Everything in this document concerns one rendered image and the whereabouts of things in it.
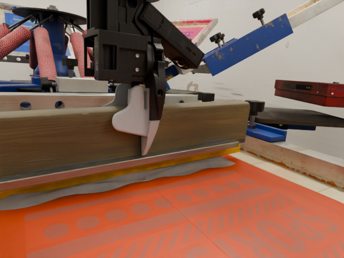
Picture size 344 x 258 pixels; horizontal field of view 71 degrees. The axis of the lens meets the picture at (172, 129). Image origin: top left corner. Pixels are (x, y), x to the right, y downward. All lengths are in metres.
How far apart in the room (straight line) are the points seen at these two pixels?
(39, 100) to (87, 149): 0.32
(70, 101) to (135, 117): 0.34
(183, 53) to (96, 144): 0.17
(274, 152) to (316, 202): 0.15
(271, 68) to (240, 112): 2.25
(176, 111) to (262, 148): 0.22
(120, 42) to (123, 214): 0.19
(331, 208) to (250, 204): 0.11
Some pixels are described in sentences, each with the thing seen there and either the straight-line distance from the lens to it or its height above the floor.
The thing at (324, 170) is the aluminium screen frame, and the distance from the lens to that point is 0.46.
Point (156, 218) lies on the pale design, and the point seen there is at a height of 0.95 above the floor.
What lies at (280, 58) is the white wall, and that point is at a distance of 2.64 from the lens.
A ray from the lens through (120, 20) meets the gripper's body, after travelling 0.32.
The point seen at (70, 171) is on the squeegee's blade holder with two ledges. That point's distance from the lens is 0.31.
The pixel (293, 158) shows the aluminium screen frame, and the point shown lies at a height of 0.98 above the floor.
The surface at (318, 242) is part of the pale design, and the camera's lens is 0.30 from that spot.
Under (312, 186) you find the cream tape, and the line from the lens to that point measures 0.43.
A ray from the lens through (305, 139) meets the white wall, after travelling 2.48.
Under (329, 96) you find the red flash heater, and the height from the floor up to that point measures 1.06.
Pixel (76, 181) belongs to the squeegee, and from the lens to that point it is 0.34.
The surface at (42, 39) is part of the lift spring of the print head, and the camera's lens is 1.01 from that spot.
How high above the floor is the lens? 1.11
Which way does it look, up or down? 13 degrees down
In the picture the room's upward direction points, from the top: 4 degrees clockwise
